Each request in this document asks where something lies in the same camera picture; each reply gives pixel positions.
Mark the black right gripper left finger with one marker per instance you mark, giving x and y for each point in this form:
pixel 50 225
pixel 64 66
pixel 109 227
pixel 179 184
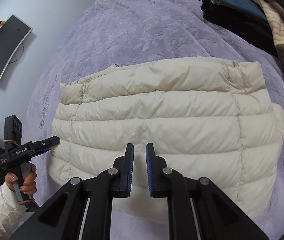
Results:
pixel 82 209

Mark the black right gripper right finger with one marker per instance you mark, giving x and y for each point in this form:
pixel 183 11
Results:
pixel 197 208

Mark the cream quilted down jacket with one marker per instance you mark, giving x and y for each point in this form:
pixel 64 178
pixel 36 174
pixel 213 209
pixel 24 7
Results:
pixel 208 117

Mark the white jacket sleeve left forearm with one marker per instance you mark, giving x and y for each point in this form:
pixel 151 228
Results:
pixel 11 212

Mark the left hand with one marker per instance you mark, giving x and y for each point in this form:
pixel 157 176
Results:
pixel 29 185

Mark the folded dark blue jeans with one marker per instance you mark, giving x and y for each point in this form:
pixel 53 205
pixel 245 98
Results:
pixel 242 17

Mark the wall mounted flat television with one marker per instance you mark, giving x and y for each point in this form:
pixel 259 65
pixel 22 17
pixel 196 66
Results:
pixel 12 34

